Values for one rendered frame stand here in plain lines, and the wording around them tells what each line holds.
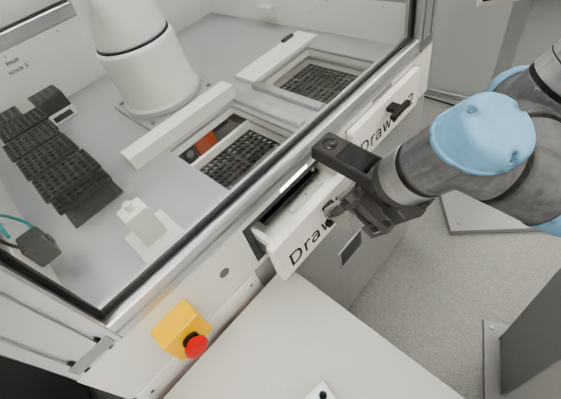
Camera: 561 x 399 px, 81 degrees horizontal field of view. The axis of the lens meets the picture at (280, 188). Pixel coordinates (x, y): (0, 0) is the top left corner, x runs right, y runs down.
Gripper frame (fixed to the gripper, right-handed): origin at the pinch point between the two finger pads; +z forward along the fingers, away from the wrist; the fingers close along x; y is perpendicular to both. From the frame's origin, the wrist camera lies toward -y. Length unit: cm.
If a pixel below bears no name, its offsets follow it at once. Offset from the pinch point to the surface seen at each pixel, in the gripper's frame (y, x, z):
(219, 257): -7.6, -20.6, 4.9
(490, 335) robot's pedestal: 81, 35, 53
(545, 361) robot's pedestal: 66, 20, 16
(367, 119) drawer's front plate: -6.6, 22.8, 3.3
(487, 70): 21, 164, 70
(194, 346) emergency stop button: -0.3, -33.1, 3.1
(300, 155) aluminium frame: -10.8, 2.7, 0.1
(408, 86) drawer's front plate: -5.4, 40.5, 5.1
